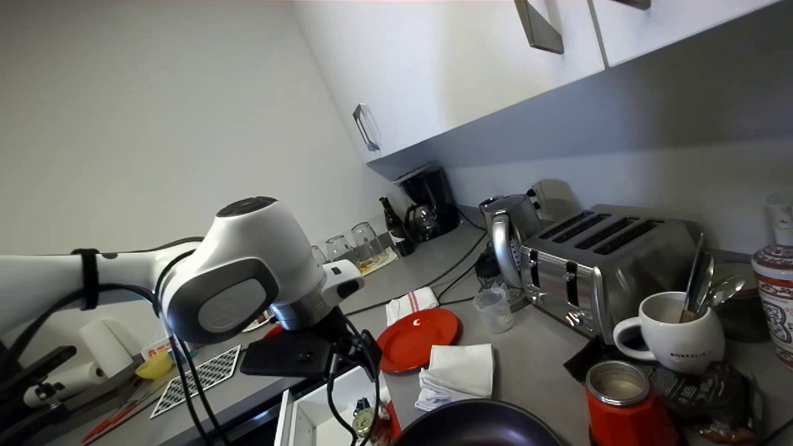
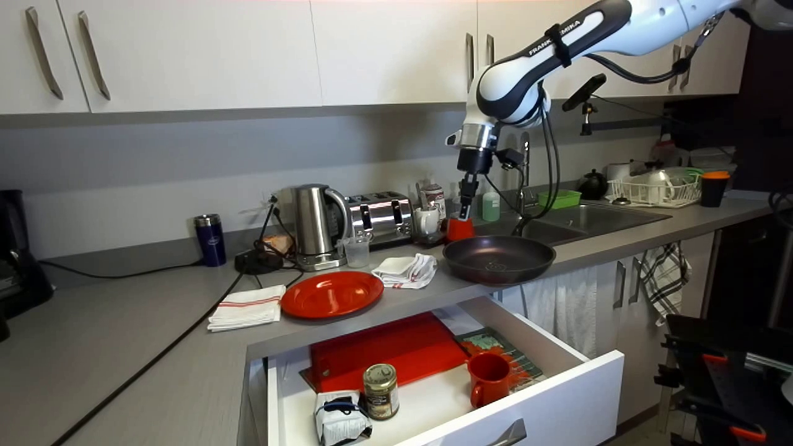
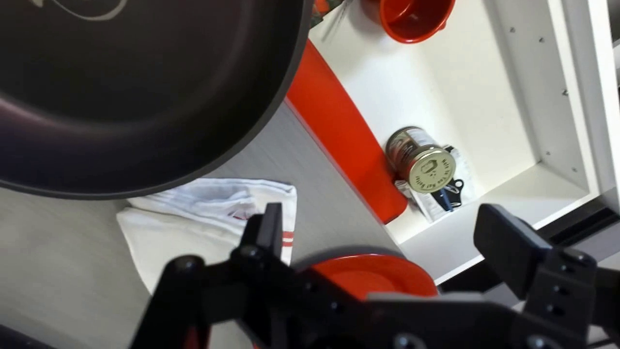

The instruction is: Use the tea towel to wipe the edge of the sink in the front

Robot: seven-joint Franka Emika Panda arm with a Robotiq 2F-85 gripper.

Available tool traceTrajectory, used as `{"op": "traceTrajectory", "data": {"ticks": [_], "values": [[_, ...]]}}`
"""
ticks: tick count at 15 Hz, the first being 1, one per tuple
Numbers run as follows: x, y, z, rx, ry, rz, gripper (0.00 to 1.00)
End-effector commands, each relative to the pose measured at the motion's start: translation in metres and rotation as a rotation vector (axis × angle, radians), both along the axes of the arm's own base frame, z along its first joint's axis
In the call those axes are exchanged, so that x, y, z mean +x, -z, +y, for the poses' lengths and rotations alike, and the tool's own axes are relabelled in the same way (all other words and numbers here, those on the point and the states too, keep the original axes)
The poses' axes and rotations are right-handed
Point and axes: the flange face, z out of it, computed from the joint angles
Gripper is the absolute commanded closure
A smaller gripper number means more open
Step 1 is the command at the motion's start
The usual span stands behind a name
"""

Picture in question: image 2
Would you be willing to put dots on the red box in drawer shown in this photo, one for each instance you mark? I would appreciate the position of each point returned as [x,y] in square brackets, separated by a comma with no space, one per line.
[387,351]

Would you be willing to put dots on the small clear glass cup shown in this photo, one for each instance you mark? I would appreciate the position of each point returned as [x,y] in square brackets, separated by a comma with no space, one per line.
[357,252]

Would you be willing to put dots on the black power adapter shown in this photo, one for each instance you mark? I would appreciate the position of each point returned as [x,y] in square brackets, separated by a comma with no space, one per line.
[258,262]

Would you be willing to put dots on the dark frying pan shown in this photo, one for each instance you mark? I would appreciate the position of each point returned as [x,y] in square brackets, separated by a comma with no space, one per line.
[498,258]

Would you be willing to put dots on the black cup with orange lid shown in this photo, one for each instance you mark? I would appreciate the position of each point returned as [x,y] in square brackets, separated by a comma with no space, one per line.
[714,189]

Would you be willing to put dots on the glass jar with gold lid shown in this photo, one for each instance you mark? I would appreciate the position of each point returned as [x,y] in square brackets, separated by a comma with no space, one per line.
[380,392]

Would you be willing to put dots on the black white checkered towel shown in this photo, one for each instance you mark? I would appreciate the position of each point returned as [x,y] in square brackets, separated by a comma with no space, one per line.
[664,282]

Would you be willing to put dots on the white wrapped packet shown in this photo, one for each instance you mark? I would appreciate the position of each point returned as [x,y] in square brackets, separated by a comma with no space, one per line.
[341,422]

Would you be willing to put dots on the white terry towel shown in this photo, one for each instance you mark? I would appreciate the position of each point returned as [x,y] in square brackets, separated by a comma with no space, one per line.
[561,302]

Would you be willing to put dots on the chrome four-slot toaster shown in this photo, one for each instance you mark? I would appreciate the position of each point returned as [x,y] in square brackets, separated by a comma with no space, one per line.
[380,219]

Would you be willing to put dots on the folded white red-striped towel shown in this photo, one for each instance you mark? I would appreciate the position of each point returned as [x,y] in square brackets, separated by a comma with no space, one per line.
[247,309]

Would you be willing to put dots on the green dish soap bottle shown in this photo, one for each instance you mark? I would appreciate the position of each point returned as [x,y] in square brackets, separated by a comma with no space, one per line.
[492,209]

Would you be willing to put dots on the stainless steel kettle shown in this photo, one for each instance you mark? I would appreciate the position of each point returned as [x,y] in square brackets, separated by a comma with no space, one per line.
[312,224]

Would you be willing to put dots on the black stand with orange clamps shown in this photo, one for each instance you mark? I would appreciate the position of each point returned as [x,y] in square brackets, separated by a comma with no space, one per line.
[726,381]

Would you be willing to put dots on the black coffee machine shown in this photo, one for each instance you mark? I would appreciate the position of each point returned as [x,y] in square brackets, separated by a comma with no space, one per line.
[15,264]

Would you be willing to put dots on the red plate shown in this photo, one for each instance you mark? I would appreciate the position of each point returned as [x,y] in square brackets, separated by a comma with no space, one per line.
[332,297]

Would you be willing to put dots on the black teapot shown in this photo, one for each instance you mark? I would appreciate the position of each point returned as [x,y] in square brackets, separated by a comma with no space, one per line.
[592,184]

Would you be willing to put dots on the green patterned mat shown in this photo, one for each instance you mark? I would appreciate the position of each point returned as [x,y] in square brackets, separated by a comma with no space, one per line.
[496,343]

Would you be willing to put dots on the white cabinet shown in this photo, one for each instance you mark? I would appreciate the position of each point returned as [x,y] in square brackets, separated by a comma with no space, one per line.
[248,51]
[659,356]

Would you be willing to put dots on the blue travel tumbler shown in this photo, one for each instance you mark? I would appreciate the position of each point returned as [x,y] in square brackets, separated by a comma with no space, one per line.
[212,240]

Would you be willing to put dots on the chrome sink faucet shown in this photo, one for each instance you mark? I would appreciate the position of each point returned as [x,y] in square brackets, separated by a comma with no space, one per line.
[524,189]

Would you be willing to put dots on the red mug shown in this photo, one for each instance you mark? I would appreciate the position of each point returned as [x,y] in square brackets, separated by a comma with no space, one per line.
[488,381]

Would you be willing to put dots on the white lower cabinet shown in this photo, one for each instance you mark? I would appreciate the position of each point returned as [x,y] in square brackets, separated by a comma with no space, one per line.
[659,356]

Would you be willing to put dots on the green plastic container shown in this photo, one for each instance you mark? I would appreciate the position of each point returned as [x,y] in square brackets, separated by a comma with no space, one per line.
[566,199]

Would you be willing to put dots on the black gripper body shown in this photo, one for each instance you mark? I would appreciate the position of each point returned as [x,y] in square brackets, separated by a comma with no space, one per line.
[478,162]

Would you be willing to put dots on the steel sink basin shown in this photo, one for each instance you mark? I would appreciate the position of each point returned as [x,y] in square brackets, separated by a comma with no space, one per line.
[602,219]

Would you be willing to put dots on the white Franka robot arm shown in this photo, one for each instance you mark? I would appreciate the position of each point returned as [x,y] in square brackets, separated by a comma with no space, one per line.
[528,70]

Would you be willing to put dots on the white open drawer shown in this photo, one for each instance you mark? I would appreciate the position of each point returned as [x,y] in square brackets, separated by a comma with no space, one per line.
[561,406]

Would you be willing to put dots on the white tea towel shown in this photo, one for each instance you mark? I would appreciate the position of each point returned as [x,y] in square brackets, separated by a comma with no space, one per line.
[404,272]

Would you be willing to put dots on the white upper cabinet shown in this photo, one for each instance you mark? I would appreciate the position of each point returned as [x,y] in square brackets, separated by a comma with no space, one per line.
[248,51]

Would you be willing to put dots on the black mounted camera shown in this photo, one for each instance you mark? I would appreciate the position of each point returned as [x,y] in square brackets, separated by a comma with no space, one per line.
[586,91]

